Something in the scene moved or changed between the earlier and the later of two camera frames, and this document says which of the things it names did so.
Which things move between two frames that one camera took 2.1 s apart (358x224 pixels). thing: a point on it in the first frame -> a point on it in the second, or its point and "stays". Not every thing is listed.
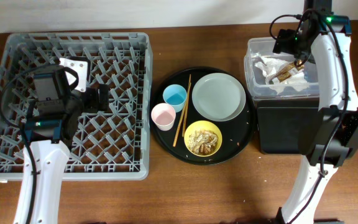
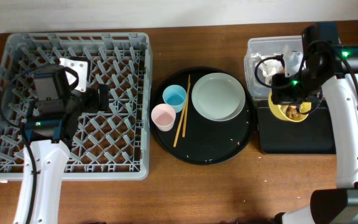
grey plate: [218, 96] stays
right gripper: [283, 44] -> [279, 94]
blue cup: [175, 95] stays
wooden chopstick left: [179, 124] stays
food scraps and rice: [202, 142] -> [292, 112]
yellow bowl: [202, 138] -> [279, 110]
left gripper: [93, 104] stays
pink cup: [163, 114] stays
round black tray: [202, 116] stays
